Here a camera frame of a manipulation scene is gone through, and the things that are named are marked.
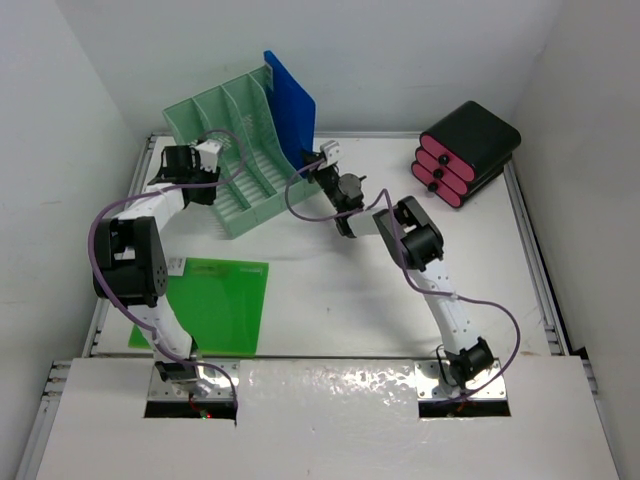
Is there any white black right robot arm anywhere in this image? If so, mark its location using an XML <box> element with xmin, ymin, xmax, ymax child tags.
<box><xmin>305</xmin><ymin>156</ymin><xmax>494</xmax><ymax>390</ymax></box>

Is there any green plastic folder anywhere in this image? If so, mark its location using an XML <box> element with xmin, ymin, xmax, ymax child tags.
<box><xmin>127</xmin><ymin>257</ymin><xmax>270</xmax><ymax>355</ymax></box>

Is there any black pink drawer box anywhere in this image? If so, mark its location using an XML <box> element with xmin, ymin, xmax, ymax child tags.
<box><xmin>411</xmin><ymin>101</ymin><xmax>521</xmax><ymax>209</ymax></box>

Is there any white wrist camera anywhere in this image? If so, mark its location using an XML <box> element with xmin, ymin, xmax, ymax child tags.
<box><xmin>320</xmin><ymin>140</ymin><xmax>344</xmax><ymax>165</ymax></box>
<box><xmin>194</xmin><ymin>140</ymin><xmax>223</xmax><ymax>172</ymax></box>

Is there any blue plastic folder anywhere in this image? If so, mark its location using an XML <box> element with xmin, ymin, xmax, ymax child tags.
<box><xmin>263</xmin><ymin>50</ymin><xmax>316</xmax><ymax>170</ymax></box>

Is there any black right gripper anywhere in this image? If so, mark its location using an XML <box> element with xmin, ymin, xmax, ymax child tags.
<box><xmin>301</xmin><ymin>148</ymin><xmax>344</xmax><ymax>212</ymax></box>

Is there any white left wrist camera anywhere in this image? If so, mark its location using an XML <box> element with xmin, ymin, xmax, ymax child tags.
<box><xmin>194</xmin><ymin>140</ymin><xmax>223</xmax><ymax>172</ymax></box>

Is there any mint green file organizer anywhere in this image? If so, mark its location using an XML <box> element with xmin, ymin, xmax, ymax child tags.
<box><xmin>163</xmin><ymin>66</ymin><xmax>319</xmax><ymax>239</ymax></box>

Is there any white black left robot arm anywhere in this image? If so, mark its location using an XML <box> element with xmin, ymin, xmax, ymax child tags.
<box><xmin>89</xmin><ymin>140</ymin><xmax>222</xmax><ymax>398</ymax></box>

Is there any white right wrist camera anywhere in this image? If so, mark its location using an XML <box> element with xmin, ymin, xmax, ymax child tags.
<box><xmin>320</xmin><ymin>140</ymin><xmax>344</xmax><ymax>165</ymax></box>

